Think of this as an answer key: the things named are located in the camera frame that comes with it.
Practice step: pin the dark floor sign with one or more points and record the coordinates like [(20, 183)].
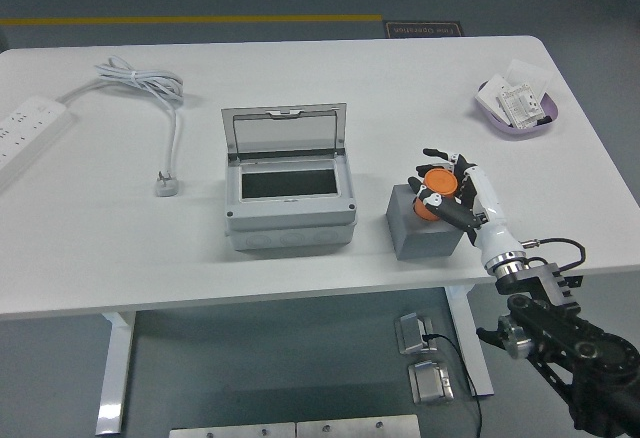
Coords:
[(424, 29)]

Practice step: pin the silver floor socket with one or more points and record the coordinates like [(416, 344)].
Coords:
[(429, 383), (412, 335)]

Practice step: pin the small black item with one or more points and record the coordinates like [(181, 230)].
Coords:
[(544, 120)]

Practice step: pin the grey electrical enclosure box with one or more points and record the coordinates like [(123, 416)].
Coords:
[(290, 218)]

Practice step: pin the grey block with round hole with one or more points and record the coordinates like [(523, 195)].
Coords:
[(425, 244)]

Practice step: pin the purple plastic tray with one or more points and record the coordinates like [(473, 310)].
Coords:
[(500, 130)]

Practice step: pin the orange cylindrical battery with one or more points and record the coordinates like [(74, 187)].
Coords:
[(440, 183)]

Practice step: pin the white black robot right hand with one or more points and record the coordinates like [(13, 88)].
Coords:
[(492, 208)]

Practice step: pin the metal floor plate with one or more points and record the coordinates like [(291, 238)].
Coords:
[(357, 428), (230, 431)]

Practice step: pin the clear hinged box lid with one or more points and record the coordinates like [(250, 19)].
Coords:
[(285, 133)]

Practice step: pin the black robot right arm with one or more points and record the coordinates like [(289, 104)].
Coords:
[(600, 348)]

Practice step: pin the white power strip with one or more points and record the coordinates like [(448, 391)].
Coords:
[(25, 128)]

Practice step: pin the white table leg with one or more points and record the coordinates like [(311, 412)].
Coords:
[(475, 348), (112, 383)]

